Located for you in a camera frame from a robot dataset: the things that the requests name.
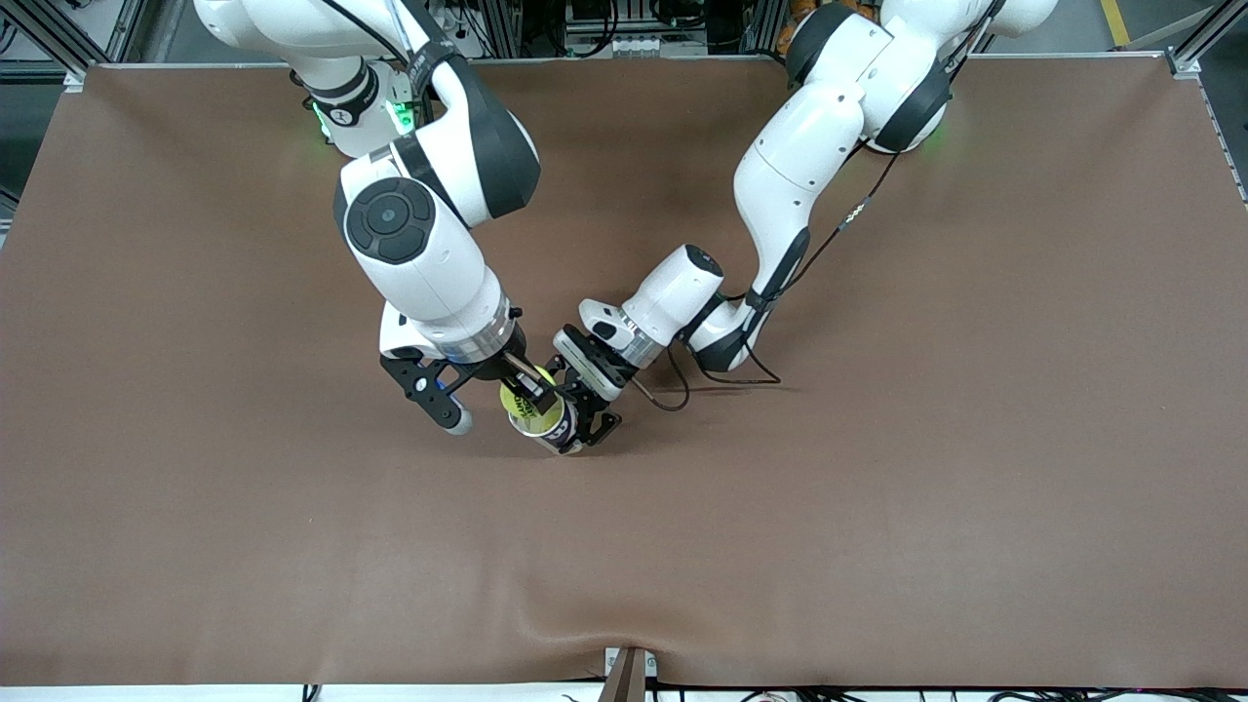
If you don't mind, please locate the yellow tennis ball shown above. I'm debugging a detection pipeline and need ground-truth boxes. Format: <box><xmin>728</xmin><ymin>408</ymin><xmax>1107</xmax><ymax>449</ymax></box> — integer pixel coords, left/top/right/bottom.
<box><xmin>499</xmin><ymin>366</ymin><xmax>559</xmax><ymax>422</ymax></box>

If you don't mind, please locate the clear tennis ball can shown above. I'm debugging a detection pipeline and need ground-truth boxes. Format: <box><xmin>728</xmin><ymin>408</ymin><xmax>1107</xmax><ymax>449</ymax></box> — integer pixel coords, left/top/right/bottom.
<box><xmin>507</xmin><ymin>388</ymin><xmax>586</xmax><ymax>456</ymax></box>

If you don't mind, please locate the brown table mat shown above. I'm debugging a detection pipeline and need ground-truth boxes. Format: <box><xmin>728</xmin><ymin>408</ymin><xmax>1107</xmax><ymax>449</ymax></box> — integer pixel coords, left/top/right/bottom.
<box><xmin>0</xmin><ymin>54</ymin><xmax>1248</xmax><ymax>688</ymax></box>

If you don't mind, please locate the metal mounting post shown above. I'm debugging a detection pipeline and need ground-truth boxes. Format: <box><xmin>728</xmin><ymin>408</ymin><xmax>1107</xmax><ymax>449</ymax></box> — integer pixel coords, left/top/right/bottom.
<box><xmin>603</xmin><ymin>645</ymin><xmax>658</xmax><ymax>702</ymax></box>

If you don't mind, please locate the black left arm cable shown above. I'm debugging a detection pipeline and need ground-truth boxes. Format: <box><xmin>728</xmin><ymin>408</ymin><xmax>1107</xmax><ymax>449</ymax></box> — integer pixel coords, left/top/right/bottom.
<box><xmin>634</xmin><ymin>0</ymin><xmax>1005</xmax><ymax>412</ymax></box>

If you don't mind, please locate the aluminium rack frame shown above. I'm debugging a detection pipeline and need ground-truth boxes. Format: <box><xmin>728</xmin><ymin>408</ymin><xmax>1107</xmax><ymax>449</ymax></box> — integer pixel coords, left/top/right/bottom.
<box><xmin>483</xmin><ymin>0</ymin><xmax>781</xmax><ymax>59</ymax></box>

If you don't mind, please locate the aluminium frame profile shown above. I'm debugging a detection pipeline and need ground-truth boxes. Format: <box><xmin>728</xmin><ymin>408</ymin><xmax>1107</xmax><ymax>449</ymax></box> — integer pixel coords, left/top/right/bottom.
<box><xmin>0</xmin><ymin>0</ymin><xmax>152</xmax><ymax>89</ymax></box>
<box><xmin>1165</xmin><ymin>0</ymin><xmax>1248</xmax><ymax>79</ymax></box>

